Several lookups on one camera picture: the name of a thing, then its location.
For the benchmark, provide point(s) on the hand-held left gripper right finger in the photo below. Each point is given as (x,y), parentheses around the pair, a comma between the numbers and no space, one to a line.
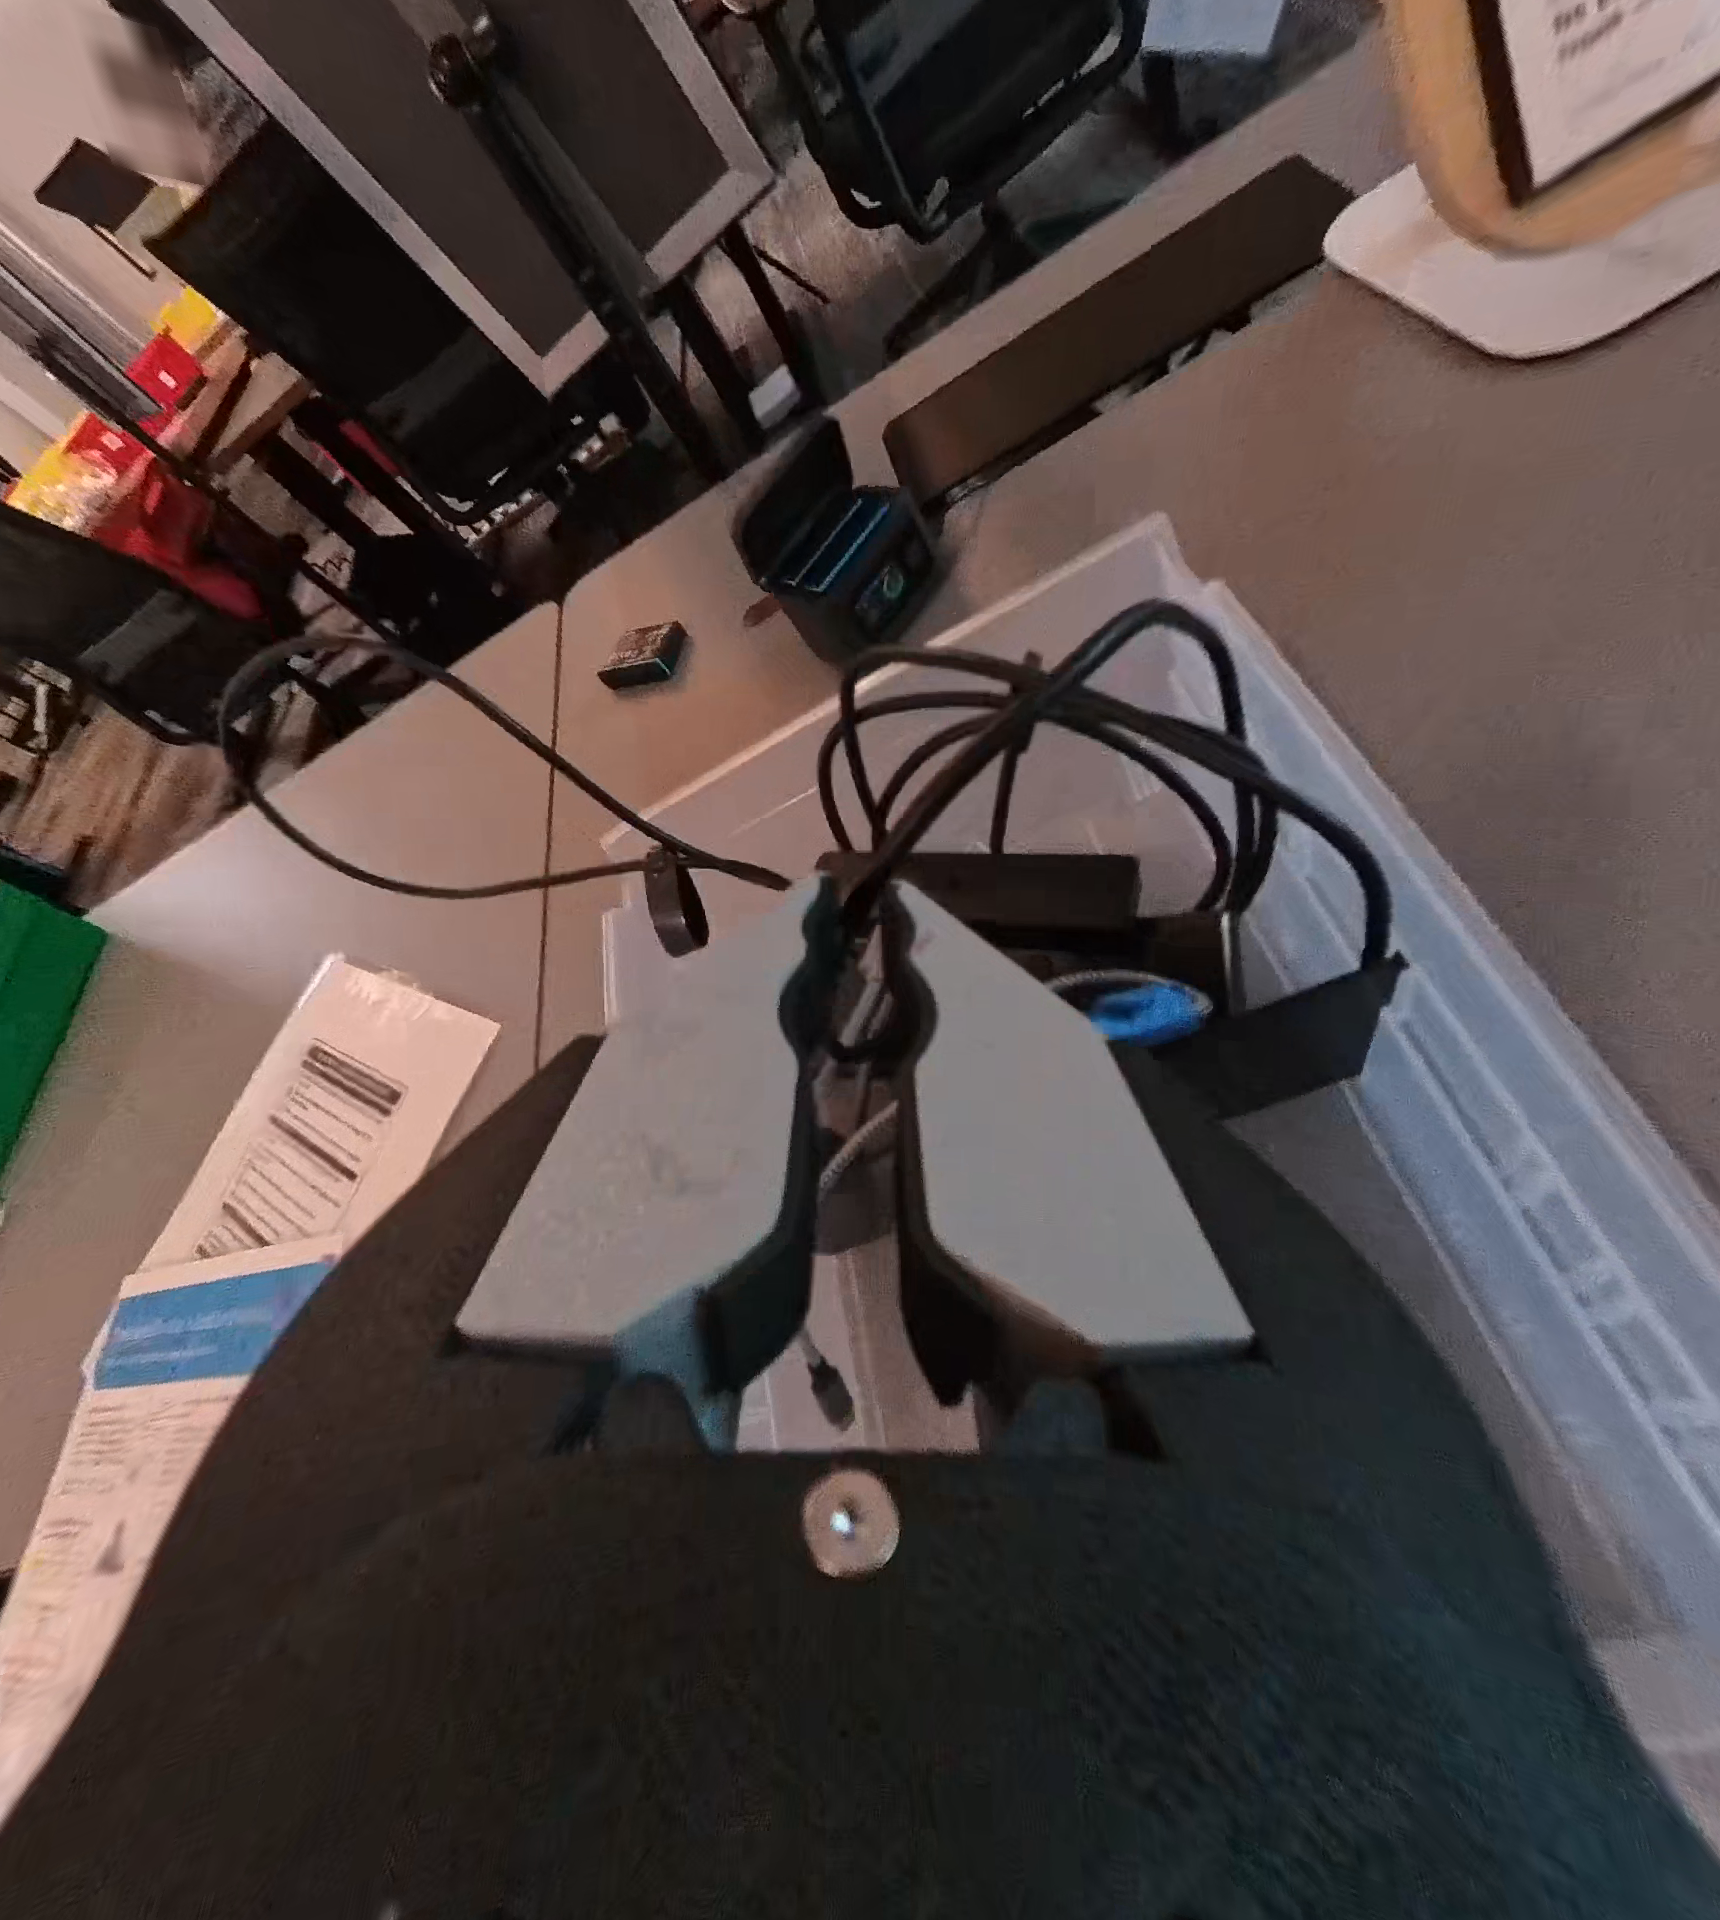
(1054,1154)

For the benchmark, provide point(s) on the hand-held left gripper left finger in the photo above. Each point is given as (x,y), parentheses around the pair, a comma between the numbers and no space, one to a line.
(650,1140)

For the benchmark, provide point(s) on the slim black usb hub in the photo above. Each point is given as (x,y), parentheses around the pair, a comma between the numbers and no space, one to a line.
(1040,884)

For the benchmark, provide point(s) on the clear plastic bin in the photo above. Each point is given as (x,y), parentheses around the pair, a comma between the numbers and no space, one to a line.
(1520,1200)

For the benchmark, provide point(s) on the white printed label sheet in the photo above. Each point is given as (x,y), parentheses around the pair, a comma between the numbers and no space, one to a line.
(334,1111)

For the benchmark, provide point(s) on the small black battery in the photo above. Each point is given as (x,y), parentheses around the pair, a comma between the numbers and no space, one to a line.
(646,656)

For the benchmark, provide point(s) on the blue header paper sheet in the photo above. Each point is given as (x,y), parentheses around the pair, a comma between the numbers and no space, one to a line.
(124,1441)

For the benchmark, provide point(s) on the black battery charger case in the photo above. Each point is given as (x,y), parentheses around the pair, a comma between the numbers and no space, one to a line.
(839,540)

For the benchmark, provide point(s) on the black flat panel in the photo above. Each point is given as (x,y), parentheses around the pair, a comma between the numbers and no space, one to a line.
(1101,330)

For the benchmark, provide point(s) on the black office chair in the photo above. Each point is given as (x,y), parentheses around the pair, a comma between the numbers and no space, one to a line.
(951,104)
(34,584)

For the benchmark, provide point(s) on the stack of red yellow boxes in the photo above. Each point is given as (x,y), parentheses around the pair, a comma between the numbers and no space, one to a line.
(111,481)

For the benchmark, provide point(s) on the wooden document stand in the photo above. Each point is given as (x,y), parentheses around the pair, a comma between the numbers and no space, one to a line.
(1550,285)

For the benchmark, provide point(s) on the printed instruction sheet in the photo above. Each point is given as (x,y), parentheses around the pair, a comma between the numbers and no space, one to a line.
(1671,74)

